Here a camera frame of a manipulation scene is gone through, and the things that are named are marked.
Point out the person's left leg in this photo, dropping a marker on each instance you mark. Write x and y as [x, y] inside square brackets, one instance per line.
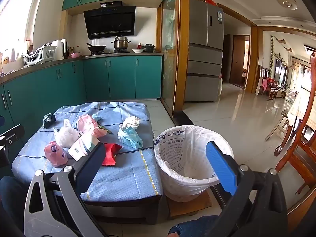
[11, 202]

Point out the teal lower kitchen cabinets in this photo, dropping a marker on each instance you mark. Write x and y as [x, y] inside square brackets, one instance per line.
[121, 76]

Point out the white kitchen appliance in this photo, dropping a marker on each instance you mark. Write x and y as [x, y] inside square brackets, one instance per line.
[59, 49]

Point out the grey kitchen countertop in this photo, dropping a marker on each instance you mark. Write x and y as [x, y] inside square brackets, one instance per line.
[37, 65]

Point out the pink clothing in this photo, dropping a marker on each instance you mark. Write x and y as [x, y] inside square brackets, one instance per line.
[265, 84]

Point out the black range hood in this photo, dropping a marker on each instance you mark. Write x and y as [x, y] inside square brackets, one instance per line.
[109, 22]

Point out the white bowl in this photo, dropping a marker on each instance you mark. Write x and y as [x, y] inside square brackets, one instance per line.
[137, 50]

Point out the black wok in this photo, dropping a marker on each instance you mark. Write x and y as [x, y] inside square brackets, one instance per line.
[97, 47]

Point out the brown wooden door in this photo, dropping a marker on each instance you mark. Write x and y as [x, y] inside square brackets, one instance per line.
[237, 61]

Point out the carved wooden chairs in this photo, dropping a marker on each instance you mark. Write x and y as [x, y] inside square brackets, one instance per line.
[272, 86]

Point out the steel stock pot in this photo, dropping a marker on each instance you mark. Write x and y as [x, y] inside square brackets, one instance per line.
[121, 44]

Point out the blue checked cloth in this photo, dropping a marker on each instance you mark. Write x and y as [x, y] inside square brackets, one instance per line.
[128, 167]

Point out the black gas stove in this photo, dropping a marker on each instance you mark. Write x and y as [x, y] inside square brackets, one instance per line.
[108, 52]

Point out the red bag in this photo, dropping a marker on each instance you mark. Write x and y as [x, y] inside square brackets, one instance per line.
[211, 2]

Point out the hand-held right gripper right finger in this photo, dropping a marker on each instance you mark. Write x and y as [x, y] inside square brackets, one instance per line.
[221, 167]

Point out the white striped tissue packet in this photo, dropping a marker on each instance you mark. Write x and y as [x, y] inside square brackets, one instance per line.
[80, 148]

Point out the brown cardboard sheet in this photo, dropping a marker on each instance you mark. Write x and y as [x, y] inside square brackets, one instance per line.
[187, 208]

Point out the dark green wrapper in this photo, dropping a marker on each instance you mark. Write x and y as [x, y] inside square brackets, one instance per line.
[48, 119]

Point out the pink bowl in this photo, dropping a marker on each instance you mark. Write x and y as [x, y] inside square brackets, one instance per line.
[75, 55]

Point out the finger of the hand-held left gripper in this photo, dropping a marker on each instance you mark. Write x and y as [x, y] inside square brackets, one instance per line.
[12, 133]
[1, 122]

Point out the person's right leg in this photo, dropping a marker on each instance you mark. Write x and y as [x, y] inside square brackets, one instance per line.
[195, 227]

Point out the wooden stool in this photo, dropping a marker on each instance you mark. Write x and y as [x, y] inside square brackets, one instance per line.
[284, 114]

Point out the white baby fence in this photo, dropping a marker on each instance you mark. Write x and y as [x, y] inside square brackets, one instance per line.
[291, 96]

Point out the reddish wooden chair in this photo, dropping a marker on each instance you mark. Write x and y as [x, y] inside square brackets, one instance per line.
[296, 150]

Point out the red wrapper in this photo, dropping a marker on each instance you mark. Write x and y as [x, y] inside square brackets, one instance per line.
[109, 153]

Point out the white dish rack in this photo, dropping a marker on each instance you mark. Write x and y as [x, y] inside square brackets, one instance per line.
[39, 56]

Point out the kitchen window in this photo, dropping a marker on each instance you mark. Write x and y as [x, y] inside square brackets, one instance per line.
[14, 17]

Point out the white plastic bag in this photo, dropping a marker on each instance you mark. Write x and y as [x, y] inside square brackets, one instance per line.
[65, 135]

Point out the green vine garland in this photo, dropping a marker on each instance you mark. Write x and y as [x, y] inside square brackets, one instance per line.
[272, 54]

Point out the ceiling air vent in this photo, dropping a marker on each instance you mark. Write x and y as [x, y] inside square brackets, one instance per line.
[309, 49]

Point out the wood framed glass door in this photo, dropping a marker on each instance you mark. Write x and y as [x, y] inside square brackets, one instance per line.
[170, 54]

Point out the small pink packet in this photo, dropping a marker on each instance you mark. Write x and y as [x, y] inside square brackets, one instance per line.
[55, 154]

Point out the light blue plastic bag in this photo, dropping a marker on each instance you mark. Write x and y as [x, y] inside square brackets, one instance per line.
[128, 138]

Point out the black cooking pot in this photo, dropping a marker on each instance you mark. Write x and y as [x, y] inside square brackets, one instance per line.
[148, 48]

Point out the yellow checked tablecloth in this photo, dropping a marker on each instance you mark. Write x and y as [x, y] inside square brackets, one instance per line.
[303, 108]

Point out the green vegetable scrap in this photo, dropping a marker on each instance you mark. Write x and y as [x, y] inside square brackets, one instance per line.
[105, 129]

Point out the pink plastic bag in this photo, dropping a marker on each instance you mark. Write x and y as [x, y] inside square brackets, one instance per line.
[87, 126]

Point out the person's leg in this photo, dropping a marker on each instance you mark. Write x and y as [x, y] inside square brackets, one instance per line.
[11, 202]
[195, 227]

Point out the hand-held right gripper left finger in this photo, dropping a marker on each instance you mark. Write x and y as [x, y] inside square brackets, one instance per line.
[91, 167]

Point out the white bag-lined waste bin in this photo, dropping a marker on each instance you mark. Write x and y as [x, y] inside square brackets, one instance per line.
[187, 153]

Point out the silver refrigerator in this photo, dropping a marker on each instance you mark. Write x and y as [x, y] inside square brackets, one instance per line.
[202, 61]

